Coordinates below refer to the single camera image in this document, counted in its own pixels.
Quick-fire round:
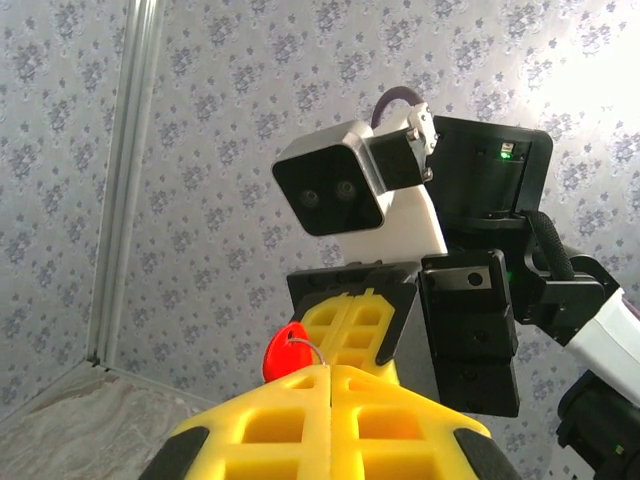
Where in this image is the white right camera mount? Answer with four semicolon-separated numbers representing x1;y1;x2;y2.
342;103;450;266

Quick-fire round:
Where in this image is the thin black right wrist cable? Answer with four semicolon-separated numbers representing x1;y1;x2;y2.
522;209;576;281

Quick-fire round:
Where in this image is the red capped key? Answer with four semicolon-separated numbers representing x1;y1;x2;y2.
262;321;312;385

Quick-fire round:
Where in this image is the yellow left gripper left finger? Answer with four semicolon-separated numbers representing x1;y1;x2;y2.
137;364;334;480

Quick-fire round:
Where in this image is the aluminium frame post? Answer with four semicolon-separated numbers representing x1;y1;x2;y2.
85;0;169;371

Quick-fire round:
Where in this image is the thin aluminium rail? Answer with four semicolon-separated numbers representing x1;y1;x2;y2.
0;359;96;436

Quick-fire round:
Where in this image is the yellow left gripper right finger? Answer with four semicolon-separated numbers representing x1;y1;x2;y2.
329;364;524;480

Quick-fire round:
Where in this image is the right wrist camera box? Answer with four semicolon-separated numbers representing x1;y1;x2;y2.
271;119;390;238

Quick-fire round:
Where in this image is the silver wire keyring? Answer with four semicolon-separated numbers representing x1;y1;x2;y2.
288;337;330;370

